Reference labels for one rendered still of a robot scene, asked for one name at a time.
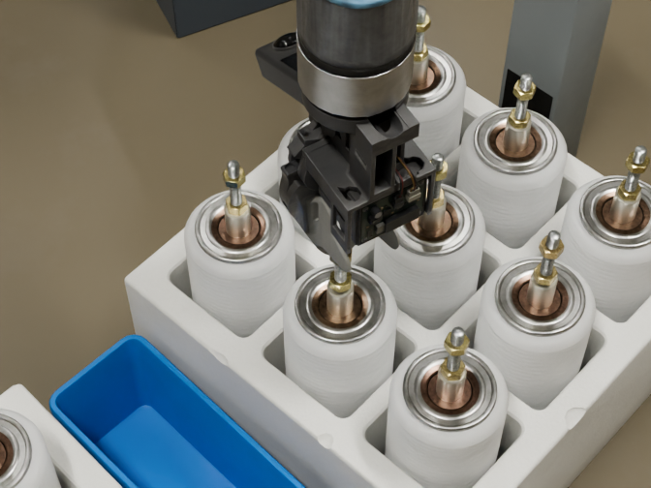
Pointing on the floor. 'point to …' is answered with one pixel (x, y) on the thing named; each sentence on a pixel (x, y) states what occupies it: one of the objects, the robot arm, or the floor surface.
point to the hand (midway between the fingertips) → (336, 232)
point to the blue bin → (159, 425)
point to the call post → (556, 59)
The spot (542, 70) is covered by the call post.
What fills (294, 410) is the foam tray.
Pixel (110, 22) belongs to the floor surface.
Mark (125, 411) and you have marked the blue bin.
